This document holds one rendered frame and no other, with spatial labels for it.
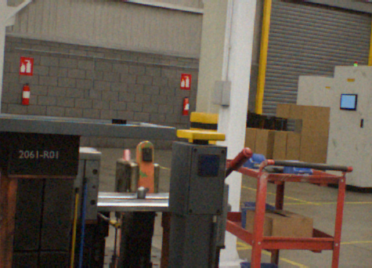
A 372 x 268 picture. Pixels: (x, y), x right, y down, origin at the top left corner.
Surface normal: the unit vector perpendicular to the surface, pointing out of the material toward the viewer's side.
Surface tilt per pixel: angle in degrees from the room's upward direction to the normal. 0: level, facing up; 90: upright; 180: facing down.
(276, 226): 90
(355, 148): 90
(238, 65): 90
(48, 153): 90
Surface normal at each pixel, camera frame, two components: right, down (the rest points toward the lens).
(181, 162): -0.90, -0.05
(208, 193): 0.42, 0.08
